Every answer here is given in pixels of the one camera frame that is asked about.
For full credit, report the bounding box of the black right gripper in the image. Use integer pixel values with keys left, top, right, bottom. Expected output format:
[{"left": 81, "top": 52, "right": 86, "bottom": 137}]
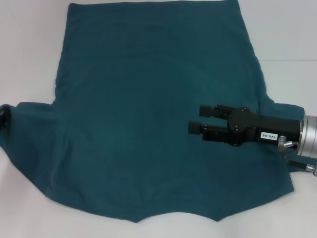
[{"left": 188, "top": 104, "right": 304, "bottom": 147}]

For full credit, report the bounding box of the teal blue t-shirt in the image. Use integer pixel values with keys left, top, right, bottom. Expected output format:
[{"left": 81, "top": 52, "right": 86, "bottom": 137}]
[{"left": 0, "top": 0, "right": 306, "bottom": 217}]

